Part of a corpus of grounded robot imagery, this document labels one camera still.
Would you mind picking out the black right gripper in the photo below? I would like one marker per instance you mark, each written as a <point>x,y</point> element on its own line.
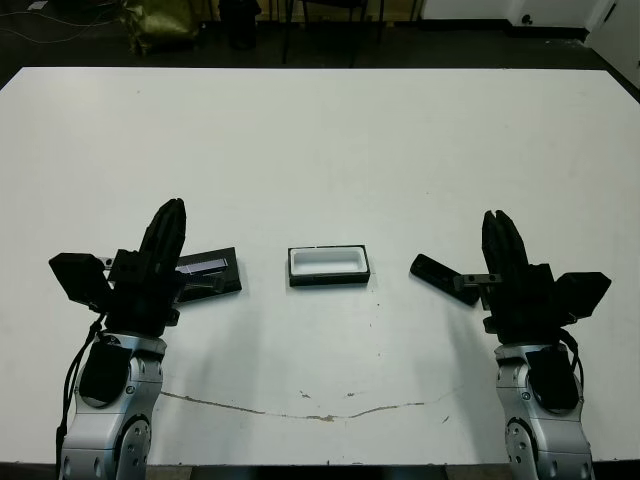
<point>525,310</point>

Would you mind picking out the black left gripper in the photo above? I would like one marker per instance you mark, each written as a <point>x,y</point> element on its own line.
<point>140,305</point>

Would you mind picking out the black printed box lid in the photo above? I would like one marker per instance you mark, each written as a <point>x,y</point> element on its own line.
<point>220,277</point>

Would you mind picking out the black slim camera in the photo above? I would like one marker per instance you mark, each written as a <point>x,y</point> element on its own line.
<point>435,272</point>

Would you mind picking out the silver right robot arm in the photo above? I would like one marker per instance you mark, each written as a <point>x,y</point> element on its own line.
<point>550,440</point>

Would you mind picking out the black box base white insert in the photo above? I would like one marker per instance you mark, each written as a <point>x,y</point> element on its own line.
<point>327,279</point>

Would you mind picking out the yellow plastic bag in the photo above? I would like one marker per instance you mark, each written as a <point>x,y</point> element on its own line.
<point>160,25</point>

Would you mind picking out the black upright stand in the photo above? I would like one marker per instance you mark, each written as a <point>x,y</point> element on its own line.
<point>242,25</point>

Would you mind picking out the black round door knob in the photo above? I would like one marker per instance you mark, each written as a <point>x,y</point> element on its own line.
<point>525,19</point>

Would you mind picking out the flat board panel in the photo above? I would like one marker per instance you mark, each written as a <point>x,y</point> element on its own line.
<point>620,45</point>

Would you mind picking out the white door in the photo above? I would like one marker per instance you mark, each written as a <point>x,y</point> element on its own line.
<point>555,15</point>

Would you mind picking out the white paper sheet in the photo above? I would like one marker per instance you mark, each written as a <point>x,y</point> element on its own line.
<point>37,6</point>

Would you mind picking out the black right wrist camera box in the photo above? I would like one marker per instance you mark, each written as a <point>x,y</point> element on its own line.
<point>585,292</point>

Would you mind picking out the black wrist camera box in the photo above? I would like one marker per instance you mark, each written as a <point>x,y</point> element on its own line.
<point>585,292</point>
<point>75,277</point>

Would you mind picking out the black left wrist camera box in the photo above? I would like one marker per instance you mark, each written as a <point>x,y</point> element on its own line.
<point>75,277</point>

